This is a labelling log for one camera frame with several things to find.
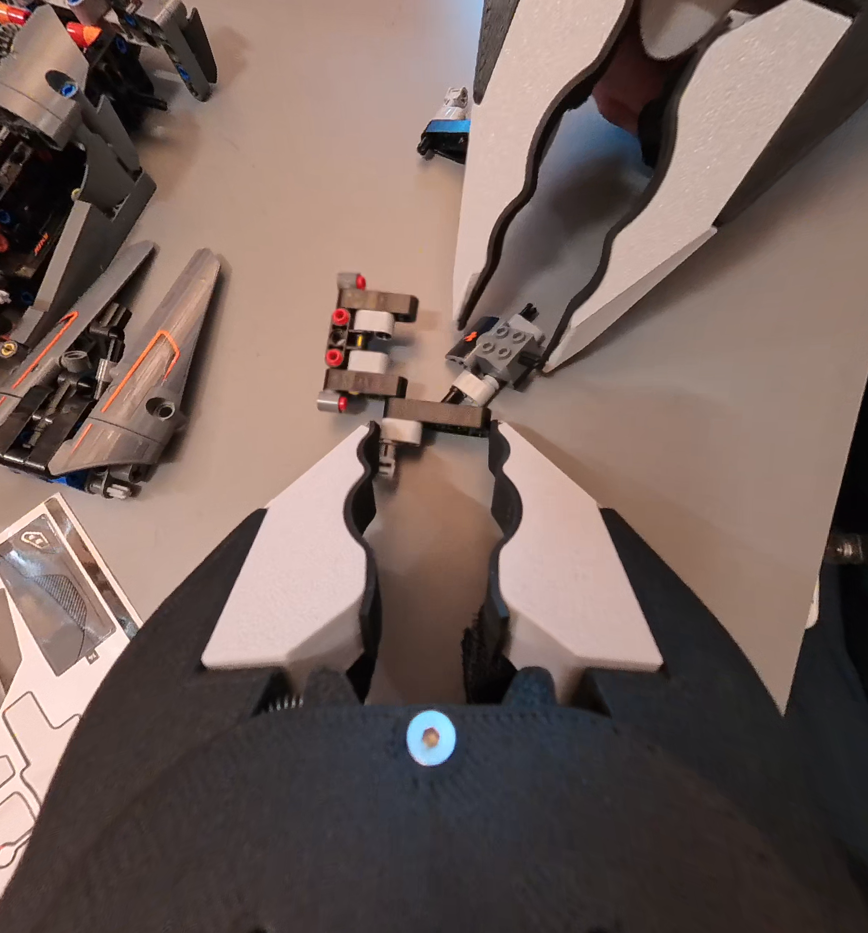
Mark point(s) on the small black grey brick assembly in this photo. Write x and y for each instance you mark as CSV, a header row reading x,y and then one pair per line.
x,y
375,302

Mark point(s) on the large lego car chassis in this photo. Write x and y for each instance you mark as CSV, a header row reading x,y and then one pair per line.
x,y
33,95

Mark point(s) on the person's right hand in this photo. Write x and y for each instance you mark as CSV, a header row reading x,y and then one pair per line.
x,y
623,95

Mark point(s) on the white sticker sheet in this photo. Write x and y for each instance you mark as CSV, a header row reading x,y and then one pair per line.
x,y
11,656

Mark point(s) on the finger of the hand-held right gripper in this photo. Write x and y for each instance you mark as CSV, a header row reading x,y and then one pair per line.
x,y
499,182
696,182

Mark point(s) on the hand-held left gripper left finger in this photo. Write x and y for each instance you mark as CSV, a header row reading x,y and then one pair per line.
x,y
295,583

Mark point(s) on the black lego beam with connector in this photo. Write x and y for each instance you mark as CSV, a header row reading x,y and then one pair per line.
x,y
441,417

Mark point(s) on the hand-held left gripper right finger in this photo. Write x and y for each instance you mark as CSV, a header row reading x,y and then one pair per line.
x,y
572,583

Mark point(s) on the black printed lego block assembly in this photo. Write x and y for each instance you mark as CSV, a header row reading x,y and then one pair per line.
x,y
503,342

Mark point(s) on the grey lego wing panel assembly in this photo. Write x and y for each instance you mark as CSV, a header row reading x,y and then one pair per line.
x,y
149,350

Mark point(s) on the small blue black lego piece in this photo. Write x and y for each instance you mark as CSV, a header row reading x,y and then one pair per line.
x,y
445,135

